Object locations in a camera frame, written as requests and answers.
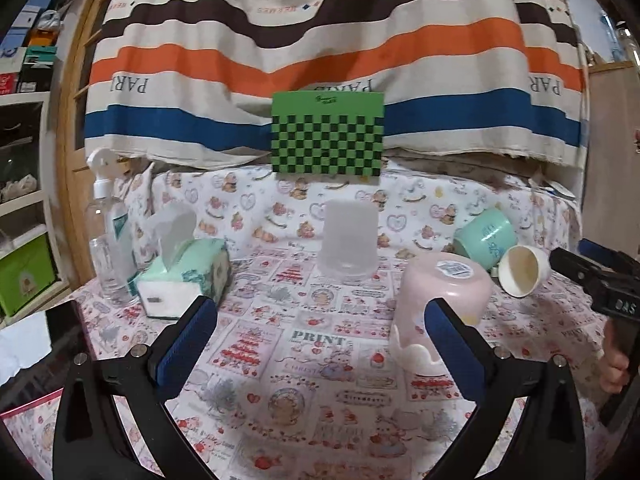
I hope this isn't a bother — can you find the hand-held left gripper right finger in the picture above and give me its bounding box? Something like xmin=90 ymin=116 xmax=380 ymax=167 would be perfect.
xmin=423 ymin=297 xmax=587 ymax=480

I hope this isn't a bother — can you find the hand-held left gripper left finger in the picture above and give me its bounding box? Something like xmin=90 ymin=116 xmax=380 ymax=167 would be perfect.
xmin=52 ymin=295 xmax=219 ymax=480

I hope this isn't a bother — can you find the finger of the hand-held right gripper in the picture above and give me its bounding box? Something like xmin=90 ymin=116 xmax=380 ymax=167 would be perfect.
xmin=549 ymin=247 xmax=609 ymax=306
xmin=578 ymin=239 xmax=640 ymax=287

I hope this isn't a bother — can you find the cream cup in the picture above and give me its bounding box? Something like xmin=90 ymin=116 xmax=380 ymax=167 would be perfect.
xmin=497 ymin=244 xmax=551 ymax=299

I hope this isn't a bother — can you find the pink cup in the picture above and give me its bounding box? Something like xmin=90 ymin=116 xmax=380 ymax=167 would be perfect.
xmin=389 ymin=252 xmax=496 ymax=379

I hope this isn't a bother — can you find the translucent plastic cup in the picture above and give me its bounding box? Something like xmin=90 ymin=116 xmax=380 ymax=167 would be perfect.
xmin=318 ymin=198 xmax=380 ymax=281

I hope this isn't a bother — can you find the person's right hand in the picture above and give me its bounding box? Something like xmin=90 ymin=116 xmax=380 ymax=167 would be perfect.
xmin=597 ymin=321 xmax=632 ymax=395

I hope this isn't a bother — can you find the green tissue pack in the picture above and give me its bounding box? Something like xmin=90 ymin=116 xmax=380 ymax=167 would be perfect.
xmin=130 ymin=203 xmax=232 ymax=321

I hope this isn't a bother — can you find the brown board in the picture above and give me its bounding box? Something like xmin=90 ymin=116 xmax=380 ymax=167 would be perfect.
xmin=579 ymin=60 xmax=640 ymax=262

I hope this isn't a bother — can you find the mint green mug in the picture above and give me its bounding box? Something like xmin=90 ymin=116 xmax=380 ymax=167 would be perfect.
xmin=452 ymin=206 xmax=516 ymax=277

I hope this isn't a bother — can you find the clear spray bottle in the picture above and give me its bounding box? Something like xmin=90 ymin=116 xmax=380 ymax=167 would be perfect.
xmin=85 ymin=148 xmax=142 ymax=306

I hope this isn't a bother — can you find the printed tablecloth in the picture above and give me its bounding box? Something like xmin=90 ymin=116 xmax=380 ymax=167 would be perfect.
xmin=0 ymin=157 xmax=602 ymax=480

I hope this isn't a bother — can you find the green box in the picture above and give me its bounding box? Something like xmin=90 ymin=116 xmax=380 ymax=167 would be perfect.
xmin=0 ymin=234 xmax=59 ymax=319

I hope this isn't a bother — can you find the white shelf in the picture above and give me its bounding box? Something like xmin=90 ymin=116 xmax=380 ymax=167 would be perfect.
xmin=0 ymin=94 xmax=72 ymax=328

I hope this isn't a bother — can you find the clear plastic bottle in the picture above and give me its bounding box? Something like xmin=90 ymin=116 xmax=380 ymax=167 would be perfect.
xmin=599 ymin=9 xmax=640 ymax=67

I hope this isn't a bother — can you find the green checkered board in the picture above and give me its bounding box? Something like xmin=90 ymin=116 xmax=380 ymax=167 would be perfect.
xmin=269 ymin=90 xmax=386 ymax=181

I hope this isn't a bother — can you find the stack of boxes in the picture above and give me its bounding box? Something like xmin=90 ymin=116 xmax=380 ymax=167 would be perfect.
xmin=0 ymin=0 xmax=87 ymax=97

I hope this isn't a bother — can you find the striped cloth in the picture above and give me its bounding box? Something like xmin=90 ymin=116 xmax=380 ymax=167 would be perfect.
xmin=82 ymin=0 xmax=592 ymax=172

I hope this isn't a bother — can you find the wooden door frame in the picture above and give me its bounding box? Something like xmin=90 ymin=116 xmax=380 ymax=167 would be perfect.
xmin=52 ymin=0 xmax=137 ymax=288

